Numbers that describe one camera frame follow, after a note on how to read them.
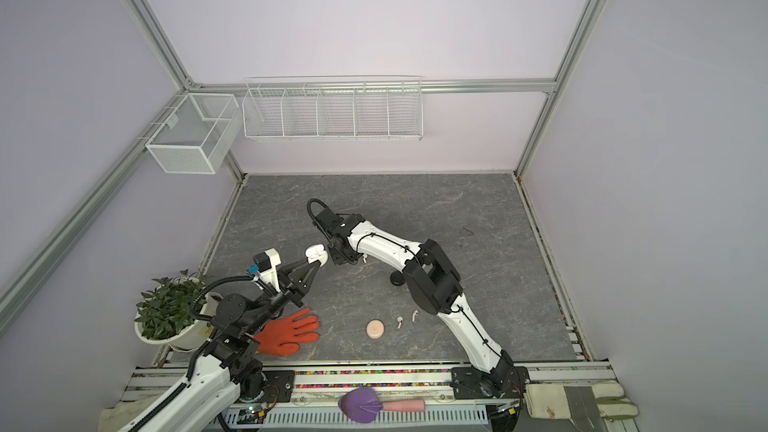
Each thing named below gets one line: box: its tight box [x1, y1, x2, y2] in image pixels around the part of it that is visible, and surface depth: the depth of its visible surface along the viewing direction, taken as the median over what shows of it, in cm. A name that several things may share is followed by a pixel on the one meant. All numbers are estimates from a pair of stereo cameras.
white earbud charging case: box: [305, 244, 328, 267], surface depth 73 cm
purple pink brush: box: [338, 387, 426, 424], surface depth 72 cm
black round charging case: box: [390, 270, 405, 286], surface depth 93 cm
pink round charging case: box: [366, 318, 385, 340], surface depth 83 cm
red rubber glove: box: [253, 308, 321, 356], surface depth 83 cm
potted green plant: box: [134, 269, 223, 351], surface depth 71 cm
